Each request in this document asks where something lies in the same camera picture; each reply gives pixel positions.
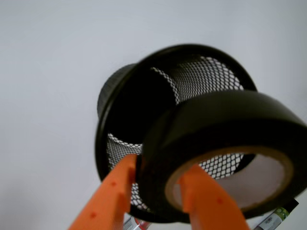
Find black capped marker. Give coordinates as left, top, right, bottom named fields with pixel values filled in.
left=254, top=199, right=299, bottom=230

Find black mesh pen holder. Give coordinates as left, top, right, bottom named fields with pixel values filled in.
left=94, top=44, right=259, bottom=225

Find black tape roll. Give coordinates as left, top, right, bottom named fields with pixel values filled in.
left=138, top=91, right=307, bottom=223

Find red marker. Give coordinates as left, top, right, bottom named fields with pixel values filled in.
left=123, top=213, right=152, bottom=230

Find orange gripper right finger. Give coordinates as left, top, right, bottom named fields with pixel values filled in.
left=179, top=165, right=249, bottom=230

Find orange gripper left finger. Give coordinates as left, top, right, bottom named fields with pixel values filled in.
left=69, top=154, right=137, bottom=230

